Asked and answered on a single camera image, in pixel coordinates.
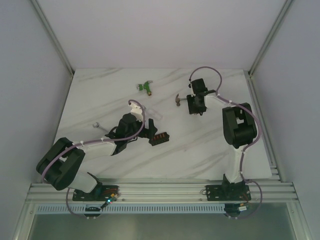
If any black fuse box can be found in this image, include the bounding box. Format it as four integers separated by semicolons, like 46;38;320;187
149;132;170;146

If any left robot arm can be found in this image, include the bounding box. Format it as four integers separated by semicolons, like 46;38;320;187
36;113;158;201

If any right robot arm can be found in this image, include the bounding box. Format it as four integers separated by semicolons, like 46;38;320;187
186;78;258;200

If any clear plastic fuse box cover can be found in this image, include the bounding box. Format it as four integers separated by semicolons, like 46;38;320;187
145;108;163;121

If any green spray gun toy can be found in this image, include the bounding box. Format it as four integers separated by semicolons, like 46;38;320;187
136;80;153;96

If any grey metal bolt tool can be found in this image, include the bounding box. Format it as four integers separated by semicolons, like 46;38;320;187
92;122;109;133

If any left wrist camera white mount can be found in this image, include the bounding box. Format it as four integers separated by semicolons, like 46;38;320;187
129;101;144;122

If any hammer with black handle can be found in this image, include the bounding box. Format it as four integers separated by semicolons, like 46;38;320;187
175;94;191;107

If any aluminium front rail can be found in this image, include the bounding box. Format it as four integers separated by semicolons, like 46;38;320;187
25;178;299;204

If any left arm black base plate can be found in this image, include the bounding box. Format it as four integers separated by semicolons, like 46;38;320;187
72;185;119;202

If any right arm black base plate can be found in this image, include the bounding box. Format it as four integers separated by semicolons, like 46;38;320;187
205;182;252;202

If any right aluminium frame post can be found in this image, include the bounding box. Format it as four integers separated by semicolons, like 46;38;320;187
248;0;295;78

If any aluminium frame post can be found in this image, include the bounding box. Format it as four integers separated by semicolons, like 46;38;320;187
248;0;295;78
29;0;75;78

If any left aluminium frame post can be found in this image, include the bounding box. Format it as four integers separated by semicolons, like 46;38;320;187
29;0;75;78

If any slotted grey cable duct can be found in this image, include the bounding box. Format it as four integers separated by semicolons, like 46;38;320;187
34;203;239;215

